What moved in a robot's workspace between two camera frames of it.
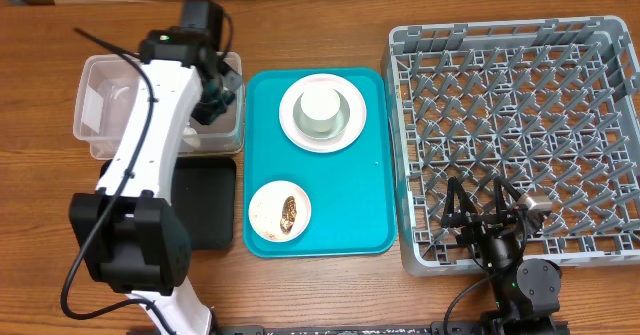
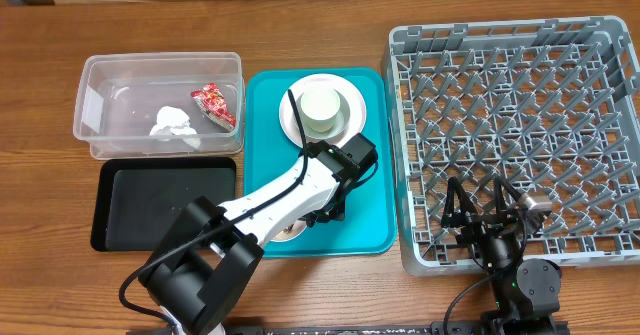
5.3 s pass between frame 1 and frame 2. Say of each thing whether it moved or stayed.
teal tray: stayed
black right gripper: stayed
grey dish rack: stayed
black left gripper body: moved
